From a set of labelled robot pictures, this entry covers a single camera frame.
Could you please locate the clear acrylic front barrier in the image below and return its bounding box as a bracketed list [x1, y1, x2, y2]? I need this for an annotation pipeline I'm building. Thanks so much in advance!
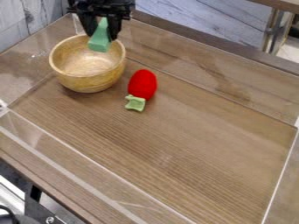
[0, 101, 194, 224]

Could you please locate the red plush strawberry toy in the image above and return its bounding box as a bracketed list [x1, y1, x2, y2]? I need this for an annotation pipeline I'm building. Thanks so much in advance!
[125, 69, 157, 112]

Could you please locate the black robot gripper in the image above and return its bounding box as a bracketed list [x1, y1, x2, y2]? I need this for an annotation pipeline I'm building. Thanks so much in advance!
[68, 0, 136, 41]

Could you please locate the metal table leg background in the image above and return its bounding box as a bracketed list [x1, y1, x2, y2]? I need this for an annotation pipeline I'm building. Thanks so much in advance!
[263, 9, 295, 55]

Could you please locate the black table frame leg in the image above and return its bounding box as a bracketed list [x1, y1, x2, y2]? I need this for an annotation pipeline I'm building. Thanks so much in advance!
[0, 183, 68, 224]

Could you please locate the green rectangular block stick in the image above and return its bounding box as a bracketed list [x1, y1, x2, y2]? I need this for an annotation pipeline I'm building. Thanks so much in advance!
[88, 17, 110, 53]

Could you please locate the wooden brown bowl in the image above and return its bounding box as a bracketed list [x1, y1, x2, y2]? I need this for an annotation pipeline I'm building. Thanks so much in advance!
[48, 35, 126, 93]

